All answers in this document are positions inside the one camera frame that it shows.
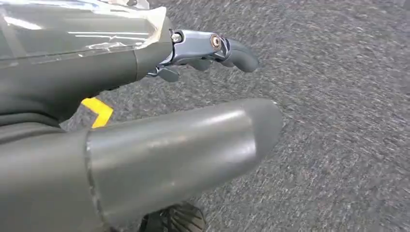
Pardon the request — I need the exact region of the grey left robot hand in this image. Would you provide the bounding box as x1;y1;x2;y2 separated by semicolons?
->
0;0;284;232

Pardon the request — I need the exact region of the yellow floor tape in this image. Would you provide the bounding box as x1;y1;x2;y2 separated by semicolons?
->
80;97;115;129

